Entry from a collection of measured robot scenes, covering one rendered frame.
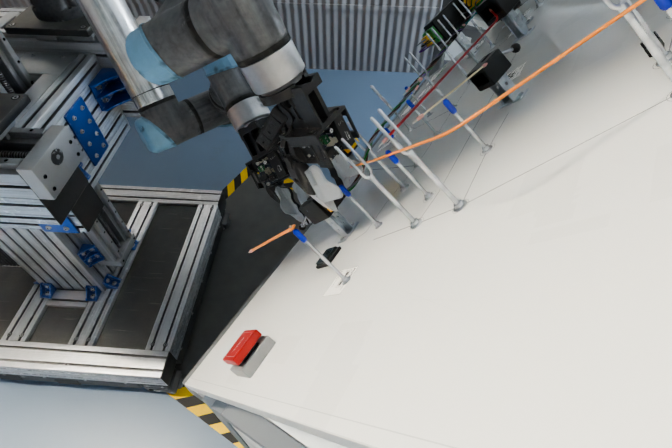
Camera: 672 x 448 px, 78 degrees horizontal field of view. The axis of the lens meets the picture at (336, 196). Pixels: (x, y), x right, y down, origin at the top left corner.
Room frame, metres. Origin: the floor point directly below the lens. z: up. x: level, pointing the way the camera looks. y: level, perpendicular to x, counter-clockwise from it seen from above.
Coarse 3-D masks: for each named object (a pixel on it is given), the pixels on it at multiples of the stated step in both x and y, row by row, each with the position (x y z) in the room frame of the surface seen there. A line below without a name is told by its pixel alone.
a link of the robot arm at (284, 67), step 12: (288, 48) 0.46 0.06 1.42; (264, 60) 0.44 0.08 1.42; (276, 60) 0.44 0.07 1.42; (288, 60) 0.45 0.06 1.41; (300, 60) 0.47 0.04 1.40; (252, 72) 0.44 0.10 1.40; (264, 72) 0.43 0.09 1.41; (276, 72) 0.44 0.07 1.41; (288, 72) 0.44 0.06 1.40; (300, 72) 0.45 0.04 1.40; (252, 84) 0.44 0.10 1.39; (264, 84) 0.43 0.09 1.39; (276, 84) 0.43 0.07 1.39; (288, 84) 0.44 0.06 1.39
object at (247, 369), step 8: (264, 336) 0.23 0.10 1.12; (264, 344) 0.21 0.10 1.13; (272, 344) 0.22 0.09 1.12; (256, 352) 0.20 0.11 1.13; (264, 352) 0.21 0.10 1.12; (248, 360) 0.19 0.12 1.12; (256, 360) 0.19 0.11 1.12; (232, 368) 0.19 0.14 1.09; (240, 368) 0.19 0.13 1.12; (248, 368) 0.18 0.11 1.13; (256, 368) 0.18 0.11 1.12; (240, 376) 0.18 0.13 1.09; (248, 376) 0.17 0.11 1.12
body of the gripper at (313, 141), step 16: (304, 80) 0.45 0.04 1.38; (320, 80) 0.45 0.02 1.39; (272, 96) 0.43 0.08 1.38; (288, 96) 0.43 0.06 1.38; (304, 96) 0.42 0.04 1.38; (320, 96) 0.45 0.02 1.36; (288, 112) 0.44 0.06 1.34; (304, 112) 0.42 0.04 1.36; (320, 112) 0.43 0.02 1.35; (336, 112) 0.44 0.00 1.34; (288, 128) 0.45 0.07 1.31; (304, 128) 0.43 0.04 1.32; (320, 128) 0.41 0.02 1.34; (336, 128) 0.43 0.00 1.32; (352, 128) 0.45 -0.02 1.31; (288, 144) 0.43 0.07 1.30; (304, 144) 0.41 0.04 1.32; (320, 144) 0.39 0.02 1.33; (336, 144) 0.43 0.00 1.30; (352, 144) 0.43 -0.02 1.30; (304, 160) 0.42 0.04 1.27; (320, 160) 0.40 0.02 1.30
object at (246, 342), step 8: (240, 336) 0.24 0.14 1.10; (248, 336) 0.22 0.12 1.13; (256, 336) 0.22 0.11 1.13; (240, 344) 0.22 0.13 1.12; (248, 344) 0.21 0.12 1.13; (256, 344) 0.22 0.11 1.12; (232, 352) 0.21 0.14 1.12; (240, 352) 0.20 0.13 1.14; (248, 352) 0.20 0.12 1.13; (224, 360) 0.20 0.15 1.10; (232, 360) 0.19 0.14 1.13; (240, 360) 0.19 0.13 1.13
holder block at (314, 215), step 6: (312, 198) 0.44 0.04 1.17; (306, 204) 0.44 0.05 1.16; (312, 204) 0.43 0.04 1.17; (318, 204) 0.43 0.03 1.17; (300, 210) 0.44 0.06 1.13; (306, 210) 0.44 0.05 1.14; (312, 210) 0.43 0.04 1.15; (318, 210) 0.42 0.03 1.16; (324, 210) 0.42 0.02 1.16; (306, 216) 0.44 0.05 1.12; (312, 216) 0.43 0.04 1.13; (318, 216) 0.42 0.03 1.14; (324, 216) 0.42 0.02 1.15; (312, 222) 0.43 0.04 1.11; (318, 222) 0.43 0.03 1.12
